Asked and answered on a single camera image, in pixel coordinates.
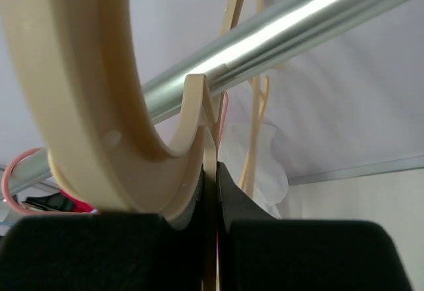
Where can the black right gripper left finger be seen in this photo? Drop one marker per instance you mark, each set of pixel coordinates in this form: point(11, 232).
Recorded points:
point(109, 251)

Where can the pale pink t shirt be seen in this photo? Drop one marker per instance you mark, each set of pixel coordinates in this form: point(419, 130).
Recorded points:
point(271, 182)

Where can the cream wooden hanger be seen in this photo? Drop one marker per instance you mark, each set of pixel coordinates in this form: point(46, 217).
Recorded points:
point(261, 91)

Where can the pink wire hanger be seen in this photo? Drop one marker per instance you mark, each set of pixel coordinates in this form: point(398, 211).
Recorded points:
point(31, 167)

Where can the cream hanger of crimson shirt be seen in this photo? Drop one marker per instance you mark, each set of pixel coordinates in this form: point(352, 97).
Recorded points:
point(75, 63)

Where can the metal clothes rack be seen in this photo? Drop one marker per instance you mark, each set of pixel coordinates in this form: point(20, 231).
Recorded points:
point(346, 76)

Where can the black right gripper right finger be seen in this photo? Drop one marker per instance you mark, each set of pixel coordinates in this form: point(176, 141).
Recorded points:
point(260, 252)

